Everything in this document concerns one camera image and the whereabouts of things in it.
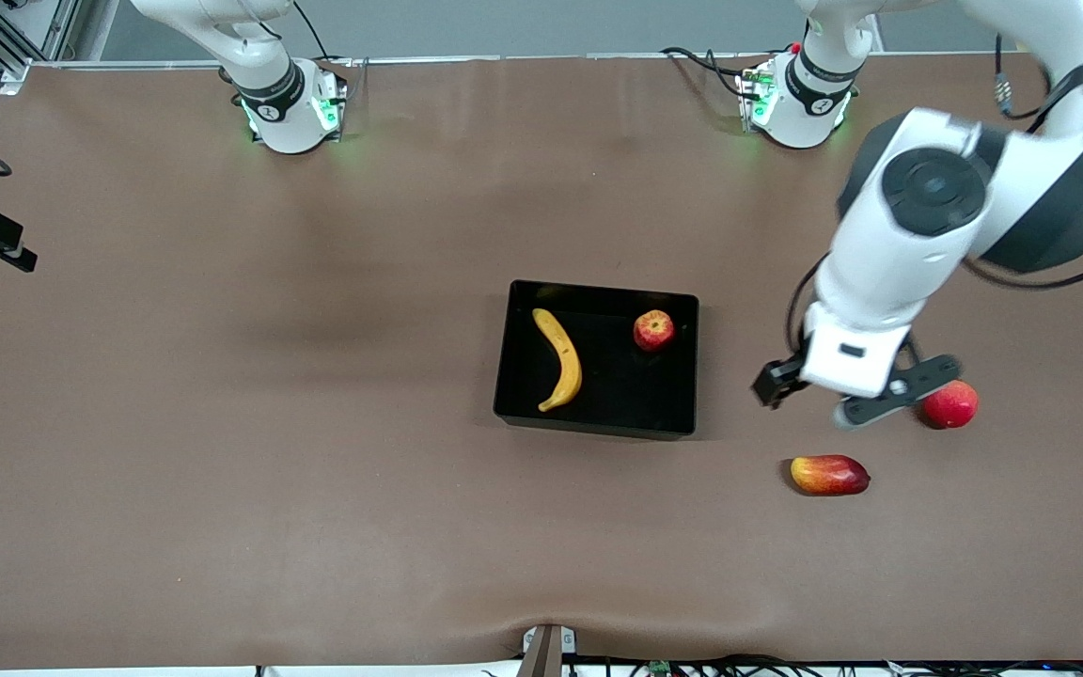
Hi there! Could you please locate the small red yellow apple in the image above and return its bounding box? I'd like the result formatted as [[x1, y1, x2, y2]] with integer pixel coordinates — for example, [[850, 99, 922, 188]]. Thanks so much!
[[633, 309, 677, 354]]

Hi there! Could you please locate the black plastic box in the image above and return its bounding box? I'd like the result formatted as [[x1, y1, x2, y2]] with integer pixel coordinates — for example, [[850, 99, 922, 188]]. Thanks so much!
[[494, 279, 699, 441]]

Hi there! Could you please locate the yellow banana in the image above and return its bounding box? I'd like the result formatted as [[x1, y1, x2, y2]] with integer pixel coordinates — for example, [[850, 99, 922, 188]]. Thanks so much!
[[531, 307, 584, 414]]

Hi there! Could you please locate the red yellow mango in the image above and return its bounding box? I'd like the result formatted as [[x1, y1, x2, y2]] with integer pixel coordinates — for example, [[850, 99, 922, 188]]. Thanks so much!
[[790, 453, 871, 497]]

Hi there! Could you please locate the round red peach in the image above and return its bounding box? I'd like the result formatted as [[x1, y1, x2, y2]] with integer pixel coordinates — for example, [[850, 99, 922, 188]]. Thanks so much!
[[921, 380, 980, 430]]

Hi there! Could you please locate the metal table clamp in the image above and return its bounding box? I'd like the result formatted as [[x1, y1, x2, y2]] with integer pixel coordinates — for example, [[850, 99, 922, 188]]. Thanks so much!
[[521, 623, 577, 677]]

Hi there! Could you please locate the brown table cover sheet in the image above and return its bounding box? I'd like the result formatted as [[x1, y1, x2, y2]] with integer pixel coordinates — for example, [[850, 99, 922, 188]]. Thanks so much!
[[0, 55, 1083, 670]]

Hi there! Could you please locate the black base power cable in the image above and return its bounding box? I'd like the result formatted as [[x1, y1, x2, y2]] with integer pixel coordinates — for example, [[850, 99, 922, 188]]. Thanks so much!
[[661, 45, 751, 102], [290, 0, 354, 69]]

